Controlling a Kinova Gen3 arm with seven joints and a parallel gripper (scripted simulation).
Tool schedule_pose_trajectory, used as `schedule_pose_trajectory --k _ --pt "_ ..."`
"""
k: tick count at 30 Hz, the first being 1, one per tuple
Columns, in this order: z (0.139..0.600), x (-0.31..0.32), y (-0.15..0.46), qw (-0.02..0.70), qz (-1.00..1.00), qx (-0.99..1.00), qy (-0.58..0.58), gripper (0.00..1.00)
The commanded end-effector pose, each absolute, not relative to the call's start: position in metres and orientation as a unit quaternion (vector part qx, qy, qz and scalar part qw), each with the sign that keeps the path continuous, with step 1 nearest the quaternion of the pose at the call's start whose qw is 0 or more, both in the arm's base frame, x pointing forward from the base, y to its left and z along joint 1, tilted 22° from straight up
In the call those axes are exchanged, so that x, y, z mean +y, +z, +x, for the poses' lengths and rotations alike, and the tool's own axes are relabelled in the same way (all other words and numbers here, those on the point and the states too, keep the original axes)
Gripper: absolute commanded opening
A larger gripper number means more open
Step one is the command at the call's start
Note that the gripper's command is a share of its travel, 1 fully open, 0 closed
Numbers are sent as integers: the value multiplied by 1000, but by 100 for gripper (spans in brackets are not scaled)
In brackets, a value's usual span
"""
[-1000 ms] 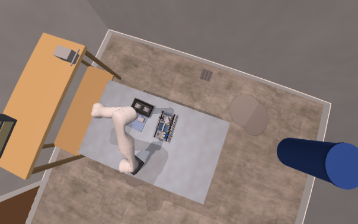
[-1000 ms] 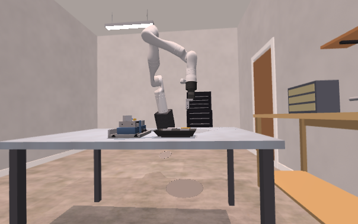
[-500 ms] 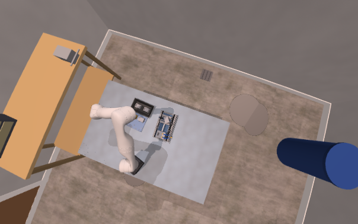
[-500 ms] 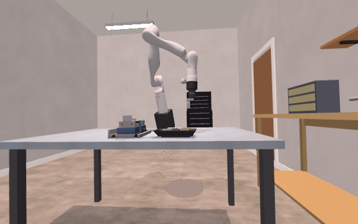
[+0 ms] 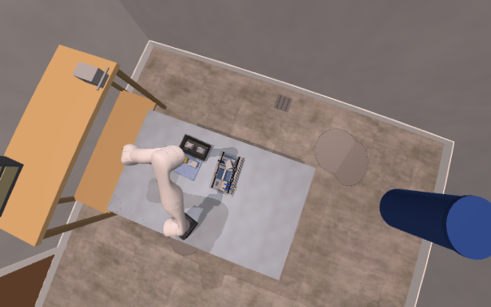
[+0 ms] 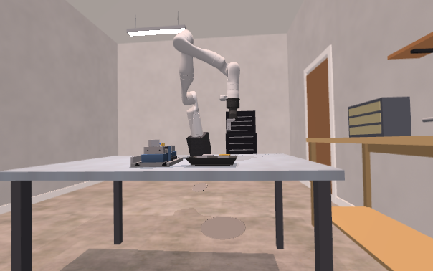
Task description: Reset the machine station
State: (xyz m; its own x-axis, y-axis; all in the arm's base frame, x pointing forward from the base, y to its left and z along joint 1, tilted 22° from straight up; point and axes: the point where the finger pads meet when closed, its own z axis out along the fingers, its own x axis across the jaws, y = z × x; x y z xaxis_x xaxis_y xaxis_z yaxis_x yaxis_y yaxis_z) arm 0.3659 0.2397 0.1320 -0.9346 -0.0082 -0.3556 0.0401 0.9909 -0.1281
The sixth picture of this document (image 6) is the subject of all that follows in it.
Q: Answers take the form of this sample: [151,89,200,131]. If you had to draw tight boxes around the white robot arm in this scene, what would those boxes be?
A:
[173,29,240,137]

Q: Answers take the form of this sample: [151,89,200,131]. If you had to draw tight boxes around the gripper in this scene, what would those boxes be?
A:
[220,89,240,131]

